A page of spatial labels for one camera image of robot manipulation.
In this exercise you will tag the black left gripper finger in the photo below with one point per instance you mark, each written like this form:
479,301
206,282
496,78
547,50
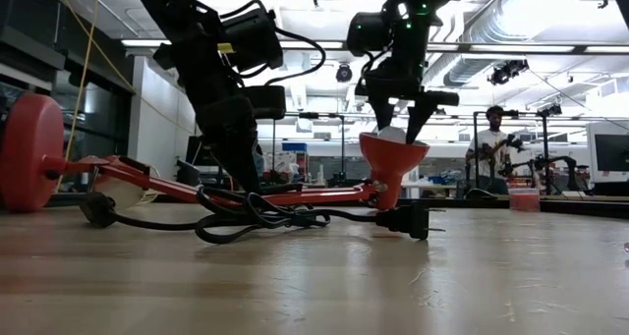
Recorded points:
249,184
282,187

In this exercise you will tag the white light bulb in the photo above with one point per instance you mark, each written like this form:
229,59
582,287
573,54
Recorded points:
391,134

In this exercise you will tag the red desk lamp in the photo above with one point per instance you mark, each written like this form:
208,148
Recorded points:
29,153

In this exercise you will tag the background black robot arm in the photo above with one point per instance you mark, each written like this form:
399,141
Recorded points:
570,165

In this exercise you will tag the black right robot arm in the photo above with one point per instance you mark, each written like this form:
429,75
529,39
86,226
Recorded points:
413,30

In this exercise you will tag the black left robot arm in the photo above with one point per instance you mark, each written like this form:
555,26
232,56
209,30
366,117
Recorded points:
196,40

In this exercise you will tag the dark bin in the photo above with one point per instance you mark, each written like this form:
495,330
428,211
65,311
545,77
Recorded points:
187,173

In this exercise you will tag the person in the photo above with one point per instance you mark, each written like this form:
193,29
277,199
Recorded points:
491,143

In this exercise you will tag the black ceiling spotlight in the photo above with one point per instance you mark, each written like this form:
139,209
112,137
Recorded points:
503,73

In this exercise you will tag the long ceiling light strip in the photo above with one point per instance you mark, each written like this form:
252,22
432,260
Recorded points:
521,48

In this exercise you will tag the pink plastic container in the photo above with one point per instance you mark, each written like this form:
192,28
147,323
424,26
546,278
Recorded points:
523,200

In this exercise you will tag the white-framed monitor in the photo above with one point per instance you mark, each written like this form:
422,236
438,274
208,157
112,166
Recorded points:
611,152

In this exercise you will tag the dark storage shelf unit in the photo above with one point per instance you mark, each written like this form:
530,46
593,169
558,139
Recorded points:
29,55

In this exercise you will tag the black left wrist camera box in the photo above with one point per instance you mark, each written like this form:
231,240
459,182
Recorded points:
265,101

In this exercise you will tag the black ceiling camera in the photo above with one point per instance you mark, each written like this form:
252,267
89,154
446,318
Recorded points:
344,73

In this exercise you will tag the black metal stand frame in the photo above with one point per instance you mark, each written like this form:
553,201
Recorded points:
475,128

